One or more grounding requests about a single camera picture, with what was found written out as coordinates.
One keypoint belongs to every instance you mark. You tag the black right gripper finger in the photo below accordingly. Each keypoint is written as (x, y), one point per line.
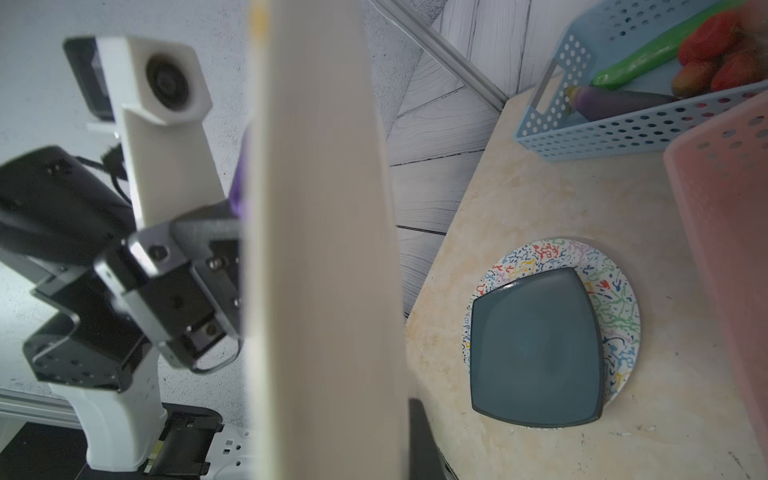
(426, 462)

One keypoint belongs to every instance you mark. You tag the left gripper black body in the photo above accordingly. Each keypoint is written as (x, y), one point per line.
(179, 281)

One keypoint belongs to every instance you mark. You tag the purple cloth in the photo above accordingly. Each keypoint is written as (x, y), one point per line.
(236, 192)

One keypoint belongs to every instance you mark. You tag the white plaid round plate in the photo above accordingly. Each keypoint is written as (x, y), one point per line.
(325, 354)

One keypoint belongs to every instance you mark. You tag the dark teal square plate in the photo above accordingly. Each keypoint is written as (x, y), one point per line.
(536, 358)

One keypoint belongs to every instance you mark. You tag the colourful squiggle round plate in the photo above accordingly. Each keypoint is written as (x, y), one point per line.
(608, 288)

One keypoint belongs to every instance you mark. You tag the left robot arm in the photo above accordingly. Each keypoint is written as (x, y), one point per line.
(56, 219)

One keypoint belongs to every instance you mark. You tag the purple eggplant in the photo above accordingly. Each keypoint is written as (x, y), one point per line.
(594, 103)

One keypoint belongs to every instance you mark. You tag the pink perforated basket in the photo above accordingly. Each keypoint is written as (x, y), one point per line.
(718, 175)

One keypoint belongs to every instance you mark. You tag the light blue perforated basket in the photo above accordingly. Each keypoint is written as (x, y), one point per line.
(611, 36)

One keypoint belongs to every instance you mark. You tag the green cucumber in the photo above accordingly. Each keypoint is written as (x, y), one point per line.
(658, 51)

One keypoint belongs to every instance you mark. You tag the left aluminium frame post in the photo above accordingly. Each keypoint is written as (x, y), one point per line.
(407, 19)

